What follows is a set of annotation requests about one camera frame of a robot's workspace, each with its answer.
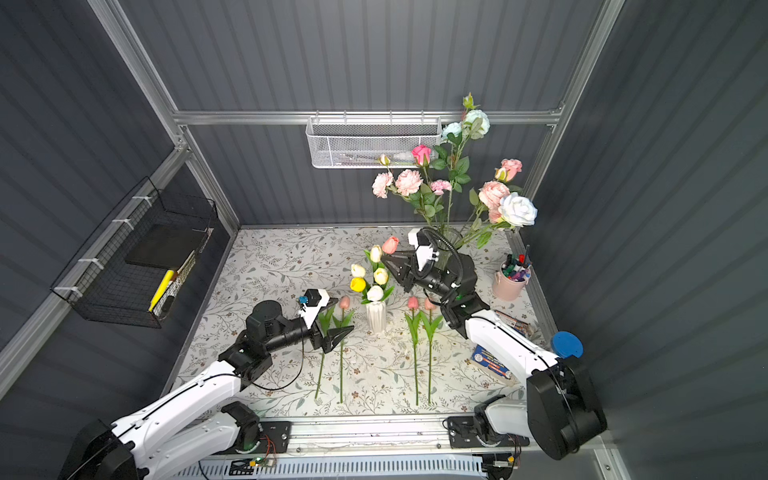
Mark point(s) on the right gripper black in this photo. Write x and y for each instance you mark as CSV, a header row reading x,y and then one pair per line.
x,y
410,270

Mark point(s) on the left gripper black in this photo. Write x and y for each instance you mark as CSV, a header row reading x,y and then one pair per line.
x,y
318,330

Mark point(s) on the peach pink tulip stem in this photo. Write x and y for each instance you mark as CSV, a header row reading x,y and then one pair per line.
x,y
344,319

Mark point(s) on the light pink tulip stem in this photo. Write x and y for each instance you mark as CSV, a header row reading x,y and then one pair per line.
x,y
323,354

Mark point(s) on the white ribbed ceramic vase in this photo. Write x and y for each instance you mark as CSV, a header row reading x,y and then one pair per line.
x,y
377,316

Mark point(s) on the dark pink tulip stem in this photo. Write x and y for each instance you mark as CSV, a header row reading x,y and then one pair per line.
x,y
413,319

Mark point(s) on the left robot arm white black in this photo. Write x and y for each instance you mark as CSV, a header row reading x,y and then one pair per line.
x,y
202,417

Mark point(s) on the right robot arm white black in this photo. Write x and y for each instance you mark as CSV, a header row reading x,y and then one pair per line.
x,y
561,411

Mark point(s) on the tulip bouquet in vase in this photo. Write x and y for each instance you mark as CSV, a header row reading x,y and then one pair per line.
x,y
372,282

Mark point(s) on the clear glass vase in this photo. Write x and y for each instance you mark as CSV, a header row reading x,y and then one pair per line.
x,y
452,237

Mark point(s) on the rose bouquet in glass vase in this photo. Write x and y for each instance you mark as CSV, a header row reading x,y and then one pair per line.
x,y
437,186

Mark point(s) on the pink pen holder cup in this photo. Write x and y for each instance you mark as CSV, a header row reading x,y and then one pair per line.
x,y
509,289

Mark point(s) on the markers in pink cup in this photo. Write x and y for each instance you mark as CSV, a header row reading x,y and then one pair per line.
x,y
517,268

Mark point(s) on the blue printed card pack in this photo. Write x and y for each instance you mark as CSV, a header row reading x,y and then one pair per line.
x,y
485,360

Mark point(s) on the yellow marker in basket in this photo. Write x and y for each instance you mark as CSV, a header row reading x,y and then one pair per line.
x,y
168,278

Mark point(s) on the clear jar blue lid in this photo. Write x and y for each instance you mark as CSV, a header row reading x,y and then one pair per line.
x,y
565,344

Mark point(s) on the black notebook in basket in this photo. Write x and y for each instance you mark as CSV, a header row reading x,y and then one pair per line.
x,y
166,247

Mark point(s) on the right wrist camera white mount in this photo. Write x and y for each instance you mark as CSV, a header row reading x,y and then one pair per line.
x,y
425,253

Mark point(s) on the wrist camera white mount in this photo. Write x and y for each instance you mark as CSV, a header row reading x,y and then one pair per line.
x,y
425,253
311,303

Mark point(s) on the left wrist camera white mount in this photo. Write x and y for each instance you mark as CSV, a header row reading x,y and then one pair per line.
x,y
311,303

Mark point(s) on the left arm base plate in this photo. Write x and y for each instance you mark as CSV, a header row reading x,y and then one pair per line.
x,y
270,435

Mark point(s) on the white wire mesh basket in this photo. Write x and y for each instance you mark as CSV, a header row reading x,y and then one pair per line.
x,y
346,144

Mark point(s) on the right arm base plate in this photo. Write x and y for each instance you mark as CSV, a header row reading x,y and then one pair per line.
x,y
464,432

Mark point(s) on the black wire wall basket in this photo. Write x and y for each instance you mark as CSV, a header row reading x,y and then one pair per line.
x,y
134,270

